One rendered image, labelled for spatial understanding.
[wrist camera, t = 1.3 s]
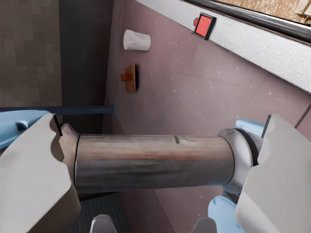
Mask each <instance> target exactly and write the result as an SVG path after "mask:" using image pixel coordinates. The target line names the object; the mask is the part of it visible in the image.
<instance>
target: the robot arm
mask: <svg viewBox="0 0 311 233"><path fill-rule="evenodd" d="M234 126H235V128H225V129H222V130H220V131H219V132H218V133H217V134H216V135H215V136H195V135H107V134H80V133H78V132H76V131H75V130H74V129H73V128H72V127H71V126H70V125H69V124H68V123H59V121H58V119H57V116H56V113H53V114H51V113H50V112H48V111H45V110H17V111H8V112H0V233H65V232H66V230H67V229H68V228H69V227H70V225H71V224H72V223H73V222H74V221H75V219H76V218H77V217H78V215H79V214H80V211H81V205H80V201H79V198H78V195H77V194H83V193H99V192H114V191H130V190H151V189H167V188H182V187H198V186H213V185H220V186H221V187H222V188H223V193H222V195H221V196H216V197H215V198H214V199H212V200H211V202H210V203H209V206H208V217H201V218H199V219H198V220H197V222H196V223H195V225H194V227H193V229H192V231H191V232H190V233H311V142H310V141H309V140H308V139H306V138H305V137H304V136H303V135H302V134H301V133H300V132H298V131H297V130H296V129H295V128H294V127H293V126H292V125H291V124H290V123H288V122H287V121H286V120H285V119H284V118H283V117H281V116H280V115H277V114H269V115H268V117H267V121H266V124H264V123H260V122H256V121H251V120H247V119H237V121H236V123H235V124H234ZM90 233H117V231H116V228H115V226H114V224H113V221H112V219H111V217H110V216H109V215H103V214H99V215H96V216H95V217H94V218H93V221H92V225H91V230H90Z"/></svg>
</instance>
